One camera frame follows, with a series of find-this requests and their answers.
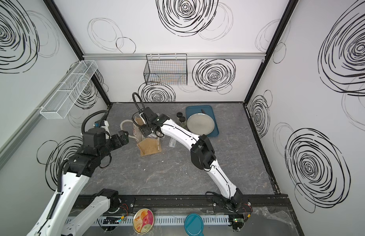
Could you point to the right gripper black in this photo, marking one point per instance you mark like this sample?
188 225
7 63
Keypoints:
143 130

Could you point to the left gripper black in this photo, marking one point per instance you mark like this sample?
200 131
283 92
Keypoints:
125 138

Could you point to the canvas tote bag cat print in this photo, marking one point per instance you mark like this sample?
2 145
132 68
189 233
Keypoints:
147 146

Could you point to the clear compass set case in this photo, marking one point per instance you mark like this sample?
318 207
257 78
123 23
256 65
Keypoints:
172 142

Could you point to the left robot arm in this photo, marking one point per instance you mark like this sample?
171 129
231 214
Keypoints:
74 173

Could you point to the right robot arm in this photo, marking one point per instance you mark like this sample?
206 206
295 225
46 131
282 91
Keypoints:
201 151

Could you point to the glass jar black lid front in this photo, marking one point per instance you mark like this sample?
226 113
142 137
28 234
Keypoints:
183 123

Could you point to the teal plastic tray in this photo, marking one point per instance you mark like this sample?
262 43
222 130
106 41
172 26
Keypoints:
206 109

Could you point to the grey round plate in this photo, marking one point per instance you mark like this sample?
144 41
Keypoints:
200 124

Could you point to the round pink yellow lid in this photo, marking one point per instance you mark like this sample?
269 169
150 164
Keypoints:
143 221

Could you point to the teal round lid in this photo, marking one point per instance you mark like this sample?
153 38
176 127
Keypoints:
194 225

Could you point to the black wire basket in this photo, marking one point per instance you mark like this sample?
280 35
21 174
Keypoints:
168 69

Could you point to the white wire shelf basket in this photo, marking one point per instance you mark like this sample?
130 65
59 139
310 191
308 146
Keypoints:
69 90

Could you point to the white slotted cable duct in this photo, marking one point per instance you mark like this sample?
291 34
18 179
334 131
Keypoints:
163 220

